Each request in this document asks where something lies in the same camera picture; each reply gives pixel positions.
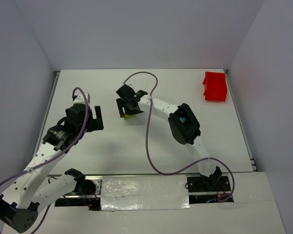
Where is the green wood cube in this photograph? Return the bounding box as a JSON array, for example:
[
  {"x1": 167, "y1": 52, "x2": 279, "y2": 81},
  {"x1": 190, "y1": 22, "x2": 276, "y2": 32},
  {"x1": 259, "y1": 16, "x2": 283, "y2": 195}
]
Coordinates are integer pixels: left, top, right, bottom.
[{"x1": 124, "y1": 114, "x2": 137, "y2": 120}]

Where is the red plastic bin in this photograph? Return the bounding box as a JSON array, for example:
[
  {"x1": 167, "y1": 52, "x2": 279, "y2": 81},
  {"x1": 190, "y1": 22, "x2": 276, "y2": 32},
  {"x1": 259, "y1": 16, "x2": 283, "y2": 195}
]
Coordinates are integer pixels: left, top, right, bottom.
[{"x1": 203, "y1": 72, "x2": 228, "y2": 102}]

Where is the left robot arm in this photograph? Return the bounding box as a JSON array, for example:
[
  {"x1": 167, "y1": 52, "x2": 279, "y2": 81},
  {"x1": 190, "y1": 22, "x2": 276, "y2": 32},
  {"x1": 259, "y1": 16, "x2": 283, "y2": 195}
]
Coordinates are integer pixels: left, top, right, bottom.
[{"x1": 0, "y1": 104, "x2": 104, "y2": 234}]

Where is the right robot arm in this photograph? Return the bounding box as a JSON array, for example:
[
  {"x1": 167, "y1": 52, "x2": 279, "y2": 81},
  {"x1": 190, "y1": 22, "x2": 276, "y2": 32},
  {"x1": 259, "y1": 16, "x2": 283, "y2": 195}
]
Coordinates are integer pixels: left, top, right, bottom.
[{"x1": 116, "y1": 84, "x2": 222, "y2": 189}]

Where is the silver tape sheet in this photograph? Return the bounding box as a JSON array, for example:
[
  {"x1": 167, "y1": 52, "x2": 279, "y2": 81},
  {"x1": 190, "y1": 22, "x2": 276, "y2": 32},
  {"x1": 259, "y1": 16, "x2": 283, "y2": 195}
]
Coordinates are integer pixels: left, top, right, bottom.
[{"x1": 101, "y1": 175, "x2": 190, "y2": 211}]

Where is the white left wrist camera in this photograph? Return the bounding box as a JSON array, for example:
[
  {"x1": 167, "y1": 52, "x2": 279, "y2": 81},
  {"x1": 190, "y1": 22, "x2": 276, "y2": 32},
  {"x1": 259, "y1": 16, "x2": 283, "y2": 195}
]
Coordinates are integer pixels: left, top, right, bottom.
[{"x1": 72, "y1": 92, "x2": 90, "y2": 106}]

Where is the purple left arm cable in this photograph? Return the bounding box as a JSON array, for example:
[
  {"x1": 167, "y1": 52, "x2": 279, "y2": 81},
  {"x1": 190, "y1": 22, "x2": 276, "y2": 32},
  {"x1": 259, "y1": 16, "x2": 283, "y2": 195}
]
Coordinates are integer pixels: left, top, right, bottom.
[{"x1": 0, "y1": 87, "x2": 90, "y2": 232}]

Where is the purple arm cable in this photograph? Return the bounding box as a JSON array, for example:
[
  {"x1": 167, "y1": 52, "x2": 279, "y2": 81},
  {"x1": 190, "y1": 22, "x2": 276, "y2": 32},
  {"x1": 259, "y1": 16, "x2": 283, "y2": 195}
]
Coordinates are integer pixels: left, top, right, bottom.
[
  {"x1": 124, "y1": 71, "x2": 235, "y2": 202},
  {"x1": 0, "y1": 87, "x2": 90, "y2": 232}
]

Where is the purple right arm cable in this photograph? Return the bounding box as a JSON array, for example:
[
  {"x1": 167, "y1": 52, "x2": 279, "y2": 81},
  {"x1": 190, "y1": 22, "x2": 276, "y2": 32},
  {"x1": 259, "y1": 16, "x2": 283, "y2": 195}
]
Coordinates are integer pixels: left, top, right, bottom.
[{"x1": 124, "y1": 71, "x2": 235, "y2": 202}]

